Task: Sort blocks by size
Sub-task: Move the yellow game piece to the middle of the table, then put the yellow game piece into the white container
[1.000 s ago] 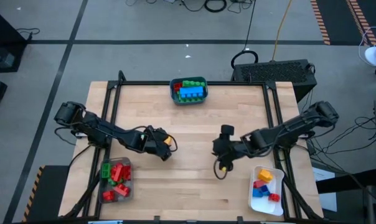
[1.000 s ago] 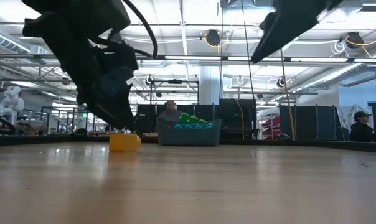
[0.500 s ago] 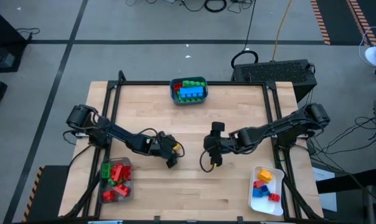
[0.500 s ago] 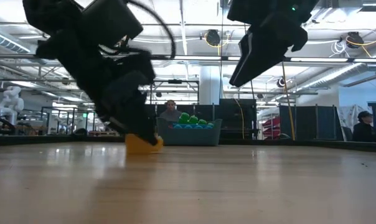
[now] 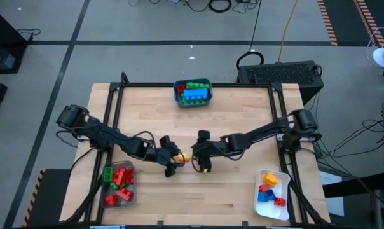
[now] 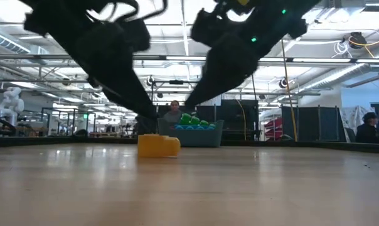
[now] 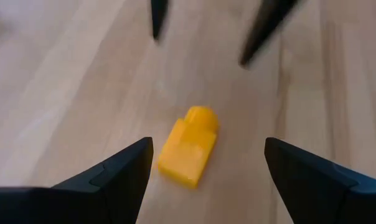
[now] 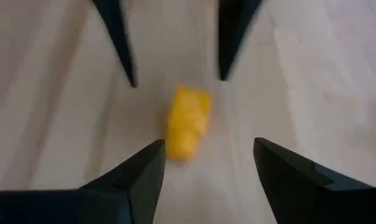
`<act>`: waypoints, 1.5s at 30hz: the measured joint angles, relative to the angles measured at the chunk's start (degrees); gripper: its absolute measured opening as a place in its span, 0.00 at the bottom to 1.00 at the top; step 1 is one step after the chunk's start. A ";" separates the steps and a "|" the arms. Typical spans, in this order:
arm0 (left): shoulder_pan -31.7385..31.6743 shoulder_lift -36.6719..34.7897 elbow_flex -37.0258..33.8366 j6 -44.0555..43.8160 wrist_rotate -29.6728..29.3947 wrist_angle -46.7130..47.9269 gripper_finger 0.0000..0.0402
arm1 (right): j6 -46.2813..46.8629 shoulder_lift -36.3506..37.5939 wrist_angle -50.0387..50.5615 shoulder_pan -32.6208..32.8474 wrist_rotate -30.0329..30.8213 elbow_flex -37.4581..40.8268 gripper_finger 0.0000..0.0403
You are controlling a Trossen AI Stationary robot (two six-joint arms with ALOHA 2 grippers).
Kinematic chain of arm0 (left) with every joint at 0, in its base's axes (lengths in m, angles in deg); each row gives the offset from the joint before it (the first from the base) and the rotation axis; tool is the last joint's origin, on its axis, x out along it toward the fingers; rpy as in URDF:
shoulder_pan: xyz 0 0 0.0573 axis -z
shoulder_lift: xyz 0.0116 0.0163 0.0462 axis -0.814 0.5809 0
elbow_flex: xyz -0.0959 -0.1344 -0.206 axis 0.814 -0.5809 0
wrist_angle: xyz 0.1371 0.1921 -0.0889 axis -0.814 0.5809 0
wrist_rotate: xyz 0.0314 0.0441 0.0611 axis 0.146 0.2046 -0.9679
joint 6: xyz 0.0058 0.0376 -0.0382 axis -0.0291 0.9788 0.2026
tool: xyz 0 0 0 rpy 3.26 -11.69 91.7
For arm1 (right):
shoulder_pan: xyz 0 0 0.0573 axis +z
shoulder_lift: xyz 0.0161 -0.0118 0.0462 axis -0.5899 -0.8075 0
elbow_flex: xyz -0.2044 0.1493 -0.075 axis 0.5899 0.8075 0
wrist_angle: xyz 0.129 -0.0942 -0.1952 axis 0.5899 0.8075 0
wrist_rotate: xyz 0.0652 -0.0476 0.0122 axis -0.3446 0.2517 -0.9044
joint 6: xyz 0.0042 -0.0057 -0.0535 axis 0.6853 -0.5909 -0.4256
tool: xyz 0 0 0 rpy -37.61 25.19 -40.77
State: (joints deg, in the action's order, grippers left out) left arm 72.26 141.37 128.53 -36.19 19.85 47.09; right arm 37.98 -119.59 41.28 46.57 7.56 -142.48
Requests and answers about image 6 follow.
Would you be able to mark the black desk partition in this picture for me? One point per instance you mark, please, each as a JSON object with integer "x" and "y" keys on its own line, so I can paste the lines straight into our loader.
{"x": 208, "y": 112}

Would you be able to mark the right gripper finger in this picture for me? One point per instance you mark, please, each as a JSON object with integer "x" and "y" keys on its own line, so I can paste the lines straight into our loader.
{"x": 230, "y": 66}

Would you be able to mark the yellow tape piece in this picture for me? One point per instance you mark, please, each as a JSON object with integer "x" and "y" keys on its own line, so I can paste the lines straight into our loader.
{"x": 243, "y": 2}

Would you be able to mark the person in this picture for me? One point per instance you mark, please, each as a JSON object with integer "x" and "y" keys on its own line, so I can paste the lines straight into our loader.
{"x": 368, "y": 130}
{"x": 174, "y": 113}

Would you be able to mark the dark blue partition panels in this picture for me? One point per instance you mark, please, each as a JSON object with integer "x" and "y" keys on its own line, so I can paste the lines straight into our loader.
{"x": 308, "y": 122}

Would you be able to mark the long ceiling light bar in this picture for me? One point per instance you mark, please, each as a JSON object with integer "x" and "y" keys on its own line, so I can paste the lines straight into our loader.
{"x": 35, "y": 57}

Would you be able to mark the black computer case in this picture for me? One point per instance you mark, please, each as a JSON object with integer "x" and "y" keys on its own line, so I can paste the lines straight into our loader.
{"x": 239, "y": 116}

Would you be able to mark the black metal rig frame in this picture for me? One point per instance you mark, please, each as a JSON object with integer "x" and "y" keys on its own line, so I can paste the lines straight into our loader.
{"x": 176, "y": 82}

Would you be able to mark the red shelf rack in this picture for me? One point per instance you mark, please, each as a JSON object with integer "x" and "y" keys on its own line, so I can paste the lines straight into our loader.
{"x": 272, "y": 127}

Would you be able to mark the white patterned cloth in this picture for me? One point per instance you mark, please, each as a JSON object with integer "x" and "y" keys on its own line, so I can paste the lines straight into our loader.
{"x": 348, "y": 122}

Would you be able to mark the yellow two-stud block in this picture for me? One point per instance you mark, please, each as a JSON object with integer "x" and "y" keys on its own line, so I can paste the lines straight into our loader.
{"x": 158, "y": 146}

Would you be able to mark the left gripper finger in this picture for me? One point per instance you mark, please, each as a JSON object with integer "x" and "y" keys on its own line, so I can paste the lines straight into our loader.
{"x": 109, "y": 94}
{"x": 139, "y": 100}

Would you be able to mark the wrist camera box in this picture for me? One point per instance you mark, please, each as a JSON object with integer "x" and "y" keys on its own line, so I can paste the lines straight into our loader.
{"x": 208, "y": 28}
{"x": 136, "y": 34}

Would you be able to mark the grey storage bin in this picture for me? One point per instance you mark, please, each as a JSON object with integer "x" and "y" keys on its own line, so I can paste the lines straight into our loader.
{"x": 202, "y": 138}

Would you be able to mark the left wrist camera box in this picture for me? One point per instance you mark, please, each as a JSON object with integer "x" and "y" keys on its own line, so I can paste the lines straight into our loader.
{"x": 136, "y": 34}

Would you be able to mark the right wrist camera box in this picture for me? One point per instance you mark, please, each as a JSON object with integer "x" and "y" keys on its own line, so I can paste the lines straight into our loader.
{"x": 208, "y": 28}

